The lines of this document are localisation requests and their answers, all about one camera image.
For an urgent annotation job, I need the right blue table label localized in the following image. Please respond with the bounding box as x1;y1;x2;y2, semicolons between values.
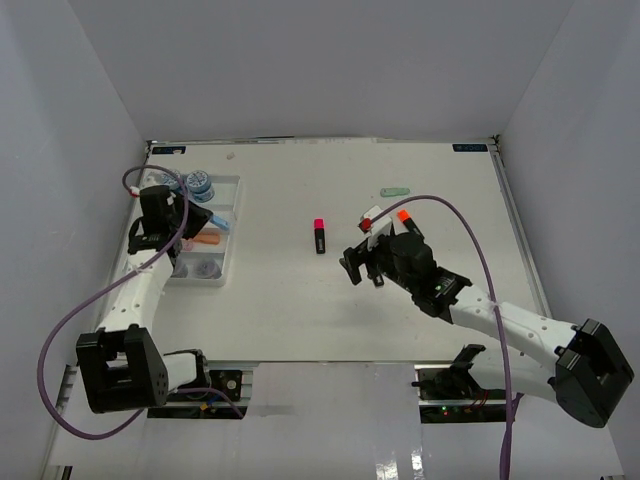
452;143;488;153

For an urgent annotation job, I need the white compartment tray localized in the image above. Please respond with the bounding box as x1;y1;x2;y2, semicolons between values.
121;172;245;289

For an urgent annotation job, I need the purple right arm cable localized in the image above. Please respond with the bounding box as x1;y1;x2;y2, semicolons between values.
369;194;525;480

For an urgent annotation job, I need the clear jar of clips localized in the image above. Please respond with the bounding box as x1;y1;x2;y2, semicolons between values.
171;259;189;279

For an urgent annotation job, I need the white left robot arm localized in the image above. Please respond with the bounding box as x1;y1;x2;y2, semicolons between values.
76;185;212;414

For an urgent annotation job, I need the blue table label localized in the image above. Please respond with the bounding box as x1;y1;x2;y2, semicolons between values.
151;146;186;155
452;143;488;153

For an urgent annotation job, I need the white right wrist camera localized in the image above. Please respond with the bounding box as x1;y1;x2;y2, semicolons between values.
359;205;393;251

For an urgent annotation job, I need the blue stapler case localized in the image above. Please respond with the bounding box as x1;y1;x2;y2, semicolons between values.
210;215;230;231

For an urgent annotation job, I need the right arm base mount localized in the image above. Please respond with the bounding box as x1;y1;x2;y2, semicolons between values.
411;344;506;425

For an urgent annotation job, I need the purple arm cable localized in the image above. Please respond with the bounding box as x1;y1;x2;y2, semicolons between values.
369;194;525;480
37;164;246;441

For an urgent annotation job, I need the pink stapler case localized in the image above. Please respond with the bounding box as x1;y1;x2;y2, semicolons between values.
181;239;194;252

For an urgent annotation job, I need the blue lidded jar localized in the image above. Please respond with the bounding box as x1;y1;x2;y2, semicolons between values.
142;169;183;194
185;170;215;203

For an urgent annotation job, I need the pink cap black highlighter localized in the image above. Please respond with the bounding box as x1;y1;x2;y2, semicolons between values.
313;218;326;255

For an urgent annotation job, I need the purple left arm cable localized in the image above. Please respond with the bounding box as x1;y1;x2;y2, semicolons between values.
37;164;246;441

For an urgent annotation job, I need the orange cap black highlighter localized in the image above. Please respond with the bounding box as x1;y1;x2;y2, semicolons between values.
397;210;424;239

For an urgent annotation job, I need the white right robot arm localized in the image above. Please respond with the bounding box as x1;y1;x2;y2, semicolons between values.
340;233;634;428

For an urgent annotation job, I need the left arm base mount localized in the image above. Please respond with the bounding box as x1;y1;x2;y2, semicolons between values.
147;368;253;420

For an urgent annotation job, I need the left blue table label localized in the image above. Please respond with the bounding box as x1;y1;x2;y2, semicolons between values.
151;146;186;155

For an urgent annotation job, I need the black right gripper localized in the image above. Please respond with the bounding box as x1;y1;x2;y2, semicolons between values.
340;231;417;294

